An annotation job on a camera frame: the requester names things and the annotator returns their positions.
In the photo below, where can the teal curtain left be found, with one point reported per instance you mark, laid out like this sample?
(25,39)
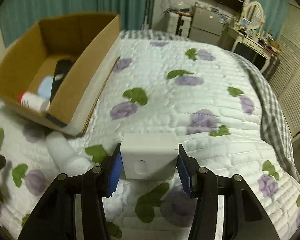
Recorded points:
(16,16)

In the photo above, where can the white dressing table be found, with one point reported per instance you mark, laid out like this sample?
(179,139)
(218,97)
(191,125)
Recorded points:
(236,42)

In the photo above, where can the open cardboard box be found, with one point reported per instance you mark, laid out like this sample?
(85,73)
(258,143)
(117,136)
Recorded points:
(90,40)

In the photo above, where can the teal curtain right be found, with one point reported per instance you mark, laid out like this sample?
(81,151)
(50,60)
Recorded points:
(275,12)

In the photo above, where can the silver mini fridge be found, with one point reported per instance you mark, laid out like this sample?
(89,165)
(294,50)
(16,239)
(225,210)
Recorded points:
(206,26)

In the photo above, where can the white louvred wardrobe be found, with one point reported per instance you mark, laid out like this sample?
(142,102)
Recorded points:
(285,81)

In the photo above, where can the oval vanity mirror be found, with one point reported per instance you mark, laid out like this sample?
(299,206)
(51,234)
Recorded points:
(253,16)

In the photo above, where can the white charger cube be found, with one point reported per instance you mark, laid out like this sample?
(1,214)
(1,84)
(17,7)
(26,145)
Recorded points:
(149,156)

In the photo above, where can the white cylindrical bottle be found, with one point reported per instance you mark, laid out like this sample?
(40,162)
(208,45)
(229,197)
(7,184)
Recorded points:
(64,156)

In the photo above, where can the floral white quilt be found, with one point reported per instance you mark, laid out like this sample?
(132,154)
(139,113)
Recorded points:
(194,90)

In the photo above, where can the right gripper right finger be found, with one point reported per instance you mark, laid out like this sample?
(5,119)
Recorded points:
(244,216)

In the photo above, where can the white red-capped bottle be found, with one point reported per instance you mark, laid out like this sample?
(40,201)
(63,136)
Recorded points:
(34,102)

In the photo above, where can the white suitcase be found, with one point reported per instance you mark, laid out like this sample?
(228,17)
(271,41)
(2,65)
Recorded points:
(179,24)

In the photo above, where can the black remote control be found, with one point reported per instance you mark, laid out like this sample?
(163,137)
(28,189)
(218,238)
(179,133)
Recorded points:
(61,70)

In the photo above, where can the light blue earbuds case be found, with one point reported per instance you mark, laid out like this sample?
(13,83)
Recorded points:
(45,87)

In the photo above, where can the teal curtain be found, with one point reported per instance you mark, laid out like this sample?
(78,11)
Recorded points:
(16,16)
(275,12)

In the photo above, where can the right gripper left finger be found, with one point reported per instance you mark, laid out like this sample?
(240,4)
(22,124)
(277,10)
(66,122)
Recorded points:
(54,215)

